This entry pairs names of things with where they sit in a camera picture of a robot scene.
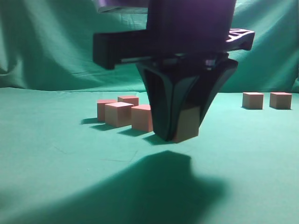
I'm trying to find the red cube placed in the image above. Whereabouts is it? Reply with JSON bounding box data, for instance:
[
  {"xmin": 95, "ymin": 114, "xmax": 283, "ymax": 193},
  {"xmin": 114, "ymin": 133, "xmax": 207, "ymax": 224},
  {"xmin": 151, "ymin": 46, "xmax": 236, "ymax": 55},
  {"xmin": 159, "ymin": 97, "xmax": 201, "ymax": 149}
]
[
  {"xmin": 105, "ymin": 102, "xmax": 134, "ymax": 127},
  {"xmin": 97, "ymin": 99, "xmax": 117, "ymax": 121}
]

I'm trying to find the green cloth backdrop and cover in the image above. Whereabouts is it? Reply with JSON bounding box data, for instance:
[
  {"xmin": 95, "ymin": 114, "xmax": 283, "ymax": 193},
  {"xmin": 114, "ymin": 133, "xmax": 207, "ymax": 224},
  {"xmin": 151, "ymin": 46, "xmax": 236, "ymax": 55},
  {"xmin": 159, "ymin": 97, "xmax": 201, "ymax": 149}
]
[{"xmin": 0, "ymin": 0, "xmax": 299, "ymax": 224}]

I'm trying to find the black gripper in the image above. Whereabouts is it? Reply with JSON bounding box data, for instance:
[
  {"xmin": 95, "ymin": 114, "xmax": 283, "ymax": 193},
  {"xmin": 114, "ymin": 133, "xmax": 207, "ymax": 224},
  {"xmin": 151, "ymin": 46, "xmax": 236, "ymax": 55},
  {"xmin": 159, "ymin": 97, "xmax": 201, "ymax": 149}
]
[{"xmin": 93, "ymin": 0, "xmax": 255, "ymax": 141}]

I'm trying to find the red cube column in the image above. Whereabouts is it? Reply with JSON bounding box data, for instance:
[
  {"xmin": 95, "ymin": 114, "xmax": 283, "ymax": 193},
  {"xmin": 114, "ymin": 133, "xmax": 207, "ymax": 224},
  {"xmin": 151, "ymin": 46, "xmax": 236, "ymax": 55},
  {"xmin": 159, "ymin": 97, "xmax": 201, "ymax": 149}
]
[
  {"xmin": 242, "ymin": 92, "xmax": 264, "ymax": 110},
  {"xmin": 270, "ymin": 92, "xmax": 292, "ymax": 110},
  {"xmin": 173, "ymin": 105, "xmax": 200, "ymax": 143}
]

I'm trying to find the red cube back row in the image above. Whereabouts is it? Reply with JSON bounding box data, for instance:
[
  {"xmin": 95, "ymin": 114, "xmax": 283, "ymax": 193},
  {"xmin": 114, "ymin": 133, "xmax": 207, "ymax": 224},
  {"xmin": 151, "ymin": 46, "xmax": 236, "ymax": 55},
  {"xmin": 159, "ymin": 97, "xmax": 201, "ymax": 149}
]
[{"xmin": 118, "ymin": 95, "xmax": 139, "ymax": 106}]

